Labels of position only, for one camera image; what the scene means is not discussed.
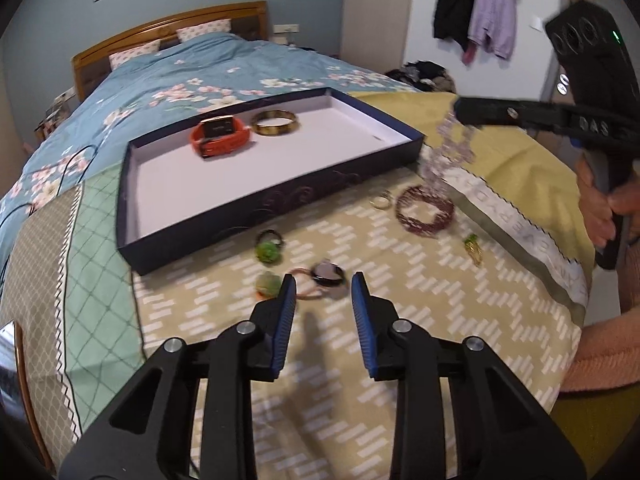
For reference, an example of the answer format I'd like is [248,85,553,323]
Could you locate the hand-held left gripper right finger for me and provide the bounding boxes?
[351,271,587,480]

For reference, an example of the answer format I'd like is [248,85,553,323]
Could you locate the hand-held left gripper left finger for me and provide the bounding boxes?
[59,274,298,480]

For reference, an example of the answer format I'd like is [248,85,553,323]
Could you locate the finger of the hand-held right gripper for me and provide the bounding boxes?
[452,96,576,133]

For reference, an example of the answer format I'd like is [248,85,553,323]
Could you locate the pink flower ring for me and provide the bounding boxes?
[287,267,326,301]

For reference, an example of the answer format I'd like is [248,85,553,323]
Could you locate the green flower ring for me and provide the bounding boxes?
[255,272,282,297]

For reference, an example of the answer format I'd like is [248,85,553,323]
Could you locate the clear crystal bead bracelet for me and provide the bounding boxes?
[422,110,476,197]

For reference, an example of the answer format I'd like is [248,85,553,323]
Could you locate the green stone black band ring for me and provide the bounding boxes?
[255,230,286,263]

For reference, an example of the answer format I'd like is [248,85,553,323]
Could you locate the purple beaded bracelet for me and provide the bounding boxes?
[395,185,456,236]

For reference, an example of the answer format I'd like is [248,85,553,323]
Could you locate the green gem gold ring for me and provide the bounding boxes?
[462,234,483,266]

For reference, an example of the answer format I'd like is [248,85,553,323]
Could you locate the dark blue box tray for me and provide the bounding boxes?
[116,87,427,276]

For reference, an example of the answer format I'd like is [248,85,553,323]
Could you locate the person's right forearm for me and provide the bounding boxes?
[561,240,640,396]

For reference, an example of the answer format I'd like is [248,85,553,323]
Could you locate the person's right hand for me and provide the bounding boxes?
[576,157,640,249]

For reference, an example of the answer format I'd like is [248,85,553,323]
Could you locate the pile of dark clothes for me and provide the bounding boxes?
[387,60,458,93]

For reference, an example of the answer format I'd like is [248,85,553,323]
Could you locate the purple hanging jacket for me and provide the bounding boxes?
[462,0,517,64]

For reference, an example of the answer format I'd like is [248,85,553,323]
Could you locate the black hanging jacket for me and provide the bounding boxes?
[432,0,478,53]

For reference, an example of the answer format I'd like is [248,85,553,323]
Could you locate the gold bangle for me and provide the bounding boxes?
[250,109,300,137]

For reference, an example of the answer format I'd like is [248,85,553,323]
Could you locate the orange smartwatch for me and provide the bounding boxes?
[189,116,251,160]

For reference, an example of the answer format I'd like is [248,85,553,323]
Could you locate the wooden bed footboard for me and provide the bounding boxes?
[12,320,56,471]

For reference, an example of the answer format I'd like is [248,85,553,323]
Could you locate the blue floral duvet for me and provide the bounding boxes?
[0,32,426,281]

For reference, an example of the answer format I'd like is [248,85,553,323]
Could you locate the dotted white pillow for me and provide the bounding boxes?
[176,19,232,44]
[109,40,162,72]

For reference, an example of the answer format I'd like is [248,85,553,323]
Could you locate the bedside clutter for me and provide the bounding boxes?
[35,87,76,141]

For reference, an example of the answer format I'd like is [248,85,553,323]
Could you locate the wooden bed headboard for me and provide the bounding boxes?
[71,1,269,103]

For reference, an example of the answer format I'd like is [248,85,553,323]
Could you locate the black cable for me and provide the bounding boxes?
[0,145,101,271]

